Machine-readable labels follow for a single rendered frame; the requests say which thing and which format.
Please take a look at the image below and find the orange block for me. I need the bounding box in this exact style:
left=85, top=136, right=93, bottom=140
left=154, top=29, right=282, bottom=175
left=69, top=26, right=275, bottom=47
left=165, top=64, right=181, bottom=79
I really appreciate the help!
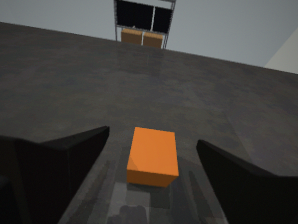
left=127, top=127, right=179, bottom=187

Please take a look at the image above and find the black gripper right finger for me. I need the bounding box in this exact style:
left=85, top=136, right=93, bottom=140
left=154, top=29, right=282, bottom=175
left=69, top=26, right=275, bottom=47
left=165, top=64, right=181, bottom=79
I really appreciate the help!
left=196, top=139, right=298, bottom=224

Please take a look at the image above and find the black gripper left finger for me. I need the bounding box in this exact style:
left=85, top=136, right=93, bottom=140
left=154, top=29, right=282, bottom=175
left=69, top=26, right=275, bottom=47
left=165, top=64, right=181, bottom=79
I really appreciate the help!
left=0, top=126, right=110, bottom=224

